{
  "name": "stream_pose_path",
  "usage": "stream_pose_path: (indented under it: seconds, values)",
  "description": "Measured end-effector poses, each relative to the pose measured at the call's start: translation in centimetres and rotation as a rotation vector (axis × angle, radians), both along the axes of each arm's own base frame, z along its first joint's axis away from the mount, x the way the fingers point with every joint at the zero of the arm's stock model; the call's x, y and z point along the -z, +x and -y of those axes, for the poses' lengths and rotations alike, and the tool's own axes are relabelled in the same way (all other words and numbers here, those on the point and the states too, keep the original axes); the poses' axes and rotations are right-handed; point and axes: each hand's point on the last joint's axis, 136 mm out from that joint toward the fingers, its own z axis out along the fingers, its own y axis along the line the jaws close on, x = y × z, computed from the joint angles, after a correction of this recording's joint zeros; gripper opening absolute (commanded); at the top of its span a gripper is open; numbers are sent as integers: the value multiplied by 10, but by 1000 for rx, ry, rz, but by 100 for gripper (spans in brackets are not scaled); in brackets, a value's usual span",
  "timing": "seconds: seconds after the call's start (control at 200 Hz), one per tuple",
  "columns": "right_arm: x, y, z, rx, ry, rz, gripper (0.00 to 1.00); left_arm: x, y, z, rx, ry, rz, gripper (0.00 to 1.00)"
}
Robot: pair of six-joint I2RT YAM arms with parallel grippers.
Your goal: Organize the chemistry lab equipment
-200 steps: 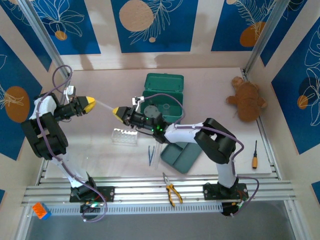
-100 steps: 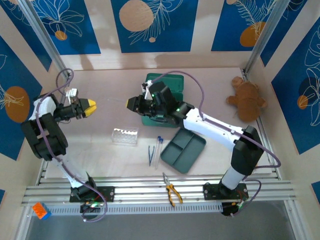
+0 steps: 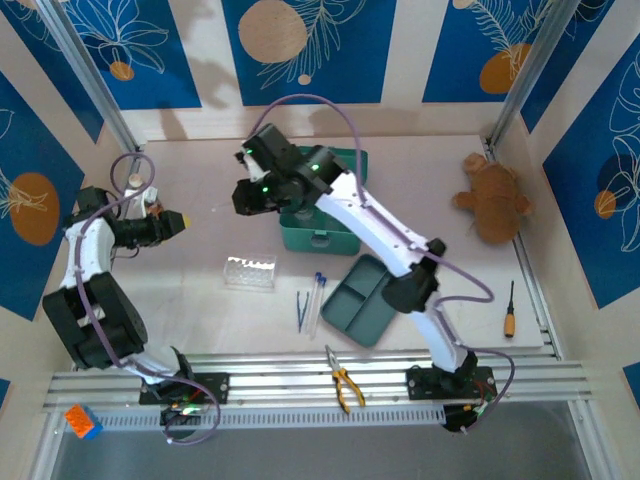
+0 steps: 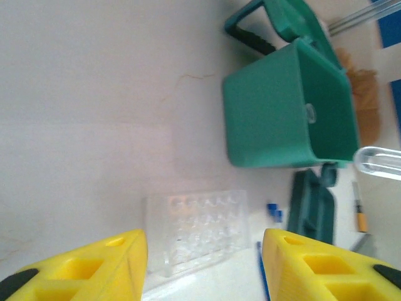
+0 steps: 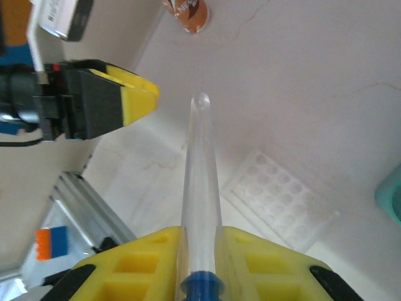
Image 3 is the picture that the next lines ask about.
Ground green divided tray insert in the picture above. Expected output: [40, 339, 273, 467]
[319, 253, 401, 349]

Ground orange blue toy brick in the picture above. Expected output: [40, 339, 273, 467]
[63, 403, 105, 441]

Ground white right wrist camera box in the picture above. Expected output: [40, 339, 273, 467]
[242, 152, 266, 184]

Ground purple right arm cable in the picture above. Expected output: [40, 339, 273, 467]
[252, 93, 516, 435]

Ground black controller board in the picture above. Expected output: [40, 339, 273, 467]
[159, 405, 201, 427]
[442, 404, 494, 434]

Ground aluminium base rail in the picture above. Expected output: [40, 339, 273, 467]
[42, 349, 594, 416]

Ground green plastic toolbox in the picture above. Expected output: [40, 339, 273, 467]
[278, 145, 370, 256]

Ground white slotted cable duct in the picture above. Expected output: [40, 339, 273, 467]
[89, 404, 446, 431]

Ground clear test tube blue cap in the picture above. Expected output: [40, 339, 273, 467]
[304, 271, 323, 335]
[310, 277, 330, 341]

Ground orange handled screwdriver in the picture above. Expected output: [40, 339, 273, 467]
[503, 279, 517, 340]

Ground brown plush toy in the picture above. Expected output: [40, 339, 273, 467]
[451, 152, 535, 246]

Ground blue plastic tweezers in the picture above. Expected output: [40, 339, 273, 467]
[295, 292, 311, 334]

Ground clear plastic tube rack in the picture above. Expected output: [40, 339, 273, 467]
[223, 254, 278, 291]

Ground yellow black pliers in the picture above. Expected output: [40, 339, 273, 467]
[323, 343, 367, 415]

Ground aluminium frame post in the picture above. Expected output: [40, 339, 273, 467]
[34, 0, 144, 161]
[482, 0, 589, 151]

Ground brown white patterned bottle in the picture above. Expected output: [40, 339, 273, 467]
[125, 173, 166, 216]

